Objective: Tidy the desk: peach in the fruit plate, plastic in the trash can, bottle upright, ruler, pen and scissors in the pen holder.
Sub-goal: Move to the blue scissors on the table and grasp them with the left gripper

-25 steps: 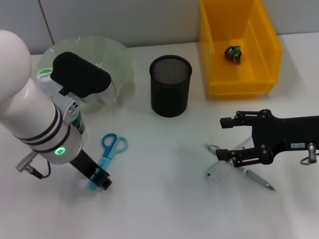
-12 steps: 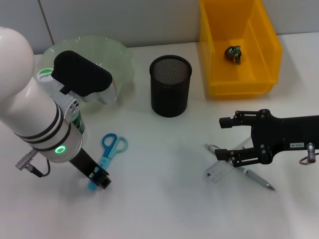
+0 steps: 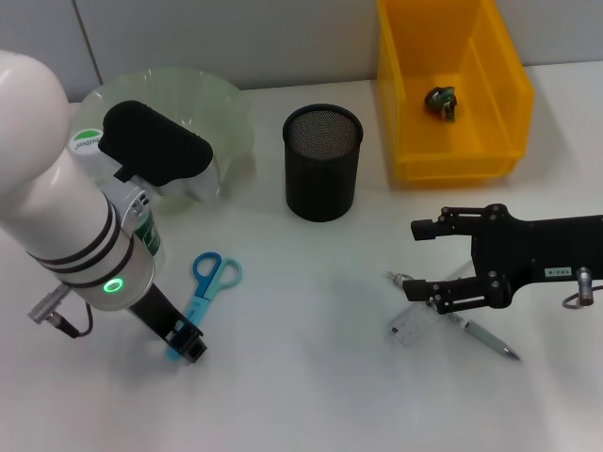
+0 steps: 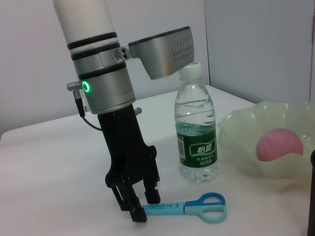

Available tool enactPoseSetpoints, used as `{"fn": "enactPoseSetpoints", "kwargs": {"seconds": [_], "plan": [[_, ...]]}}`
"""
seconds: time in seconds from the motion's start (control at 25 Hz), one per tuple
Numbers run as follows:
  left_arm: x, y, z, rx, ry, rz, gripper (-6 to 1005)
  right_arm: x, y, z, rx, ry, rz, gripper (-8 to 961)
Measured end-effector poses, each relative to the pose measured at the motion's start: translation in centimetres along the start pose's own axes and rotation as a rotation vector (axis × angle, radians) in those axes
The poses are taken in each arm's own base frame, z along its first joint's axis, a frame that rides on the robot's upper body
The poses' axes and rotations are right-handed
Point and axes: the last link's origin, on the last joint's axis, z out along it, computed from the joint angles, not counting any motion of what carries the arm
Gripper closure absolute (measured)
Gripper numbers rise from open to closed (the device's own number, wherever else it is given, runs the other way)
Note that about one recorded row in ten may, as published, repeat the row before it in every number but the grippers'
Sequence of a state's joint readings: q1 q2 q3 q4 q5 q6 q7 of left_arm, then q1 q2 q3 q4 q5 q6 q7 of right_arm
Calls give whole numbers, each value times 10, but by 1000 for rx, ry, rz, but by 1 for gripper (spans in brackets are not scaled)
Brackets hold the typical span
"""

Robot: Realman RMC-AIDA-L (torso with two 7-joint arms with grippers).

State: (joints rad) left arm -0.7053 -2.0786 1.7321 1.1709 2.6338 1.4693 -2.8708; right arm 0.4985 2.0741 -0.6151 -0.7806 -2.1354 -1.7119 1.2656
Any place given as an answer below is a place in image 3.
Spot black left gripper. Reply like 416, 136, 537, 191
127, 284, 209, 365

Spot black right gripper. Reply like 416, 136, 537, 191
402, 203, 603, 315

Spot transparent plastic ruler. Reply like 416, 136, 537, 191
388, 263, 476, 348

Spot blue plastic scissors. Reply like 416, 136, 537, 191
164, 251, 244, 363

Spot silver pen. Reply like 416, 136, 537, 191
386, 270, 522, 363

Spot green plastic wrapper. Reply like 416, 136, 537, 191
423, 85, 459, 123

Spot clear bottle with green label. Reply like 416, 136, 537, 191
68, 125, 167, 279

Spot black mesh pen holder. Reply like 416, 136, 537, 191
282, 104, 365, 222

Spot pale green glass fruit plate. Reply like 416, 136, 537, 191
70, 68, 255, 216

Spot yellow plastic bin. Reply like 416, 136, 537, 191
375, 0, 535, 183

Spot left gripper cable with connector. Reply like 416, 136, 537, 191
27, 290, 95, 339

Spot gripper cable with connector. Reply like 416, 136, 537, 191
27, 290, 95, 339
562, 266, 603, 311

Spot right gripper cable with connector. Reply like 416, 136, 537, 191
562, 266, 603, 311

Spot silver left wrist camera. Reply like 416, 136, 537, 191
97, 100, 223, 204

